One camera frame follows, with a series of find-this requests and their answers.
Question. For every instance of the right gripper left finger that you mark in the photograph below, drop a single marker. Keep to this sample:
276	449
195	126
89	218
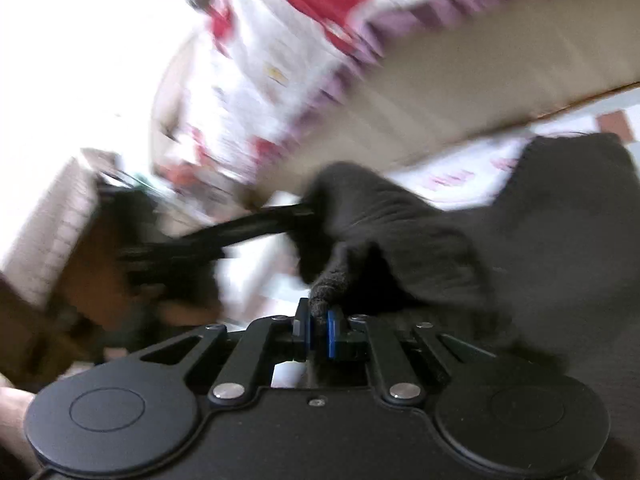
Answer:
250	355

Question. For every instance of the beige bed base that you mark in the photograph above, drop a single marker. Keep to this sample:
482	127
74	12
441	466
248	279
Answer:
435	88

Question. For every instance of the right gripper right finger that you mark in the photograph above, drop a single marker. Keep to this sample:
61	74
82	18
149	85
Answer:
390	373

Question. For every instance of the checkered pink white mat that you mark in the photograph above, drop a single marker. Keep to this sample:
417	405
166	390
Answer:
258	277

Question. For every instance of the dark grey knit sweater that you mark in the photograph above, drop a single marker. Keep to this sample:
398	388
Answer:
549	268

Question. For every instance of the quilted bedspread with purple ruffle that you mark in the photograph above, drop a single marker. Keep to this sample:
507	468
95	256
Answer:
233	100

